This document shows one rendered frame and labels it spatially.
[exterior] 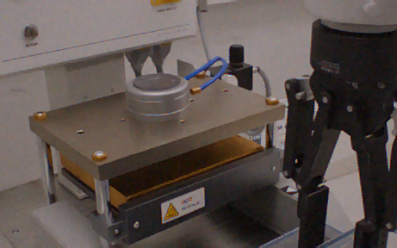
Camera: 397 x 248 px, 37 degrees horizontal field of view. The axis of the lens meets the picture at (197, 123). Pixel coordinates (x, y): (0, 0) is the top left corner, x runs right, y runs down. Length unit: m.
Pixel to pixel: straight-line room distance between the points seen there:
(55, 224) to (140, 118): 0.16
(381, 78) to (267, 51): 1.09
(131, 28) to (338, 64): 0.45
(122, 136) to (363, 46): 0.32
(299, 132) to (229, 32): 0.94
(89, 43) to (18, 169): 0.59
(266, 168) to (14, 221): 0.37
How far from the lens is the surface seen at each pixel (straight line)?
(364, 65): 0.46
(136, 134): 0.68
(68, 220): 0.75
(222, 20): 1.45
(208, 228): 0.84
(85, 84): 0.87
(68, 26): 0.81
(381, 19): 0.45
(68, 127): 0.72
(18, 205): 0.94
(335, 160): 1.35
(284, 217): 0.80
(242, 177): 0.73
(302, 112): 0.55
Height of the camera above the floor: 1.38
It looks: 23 degrees down
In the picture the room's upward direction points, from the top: 2 degrees counter-clockwise
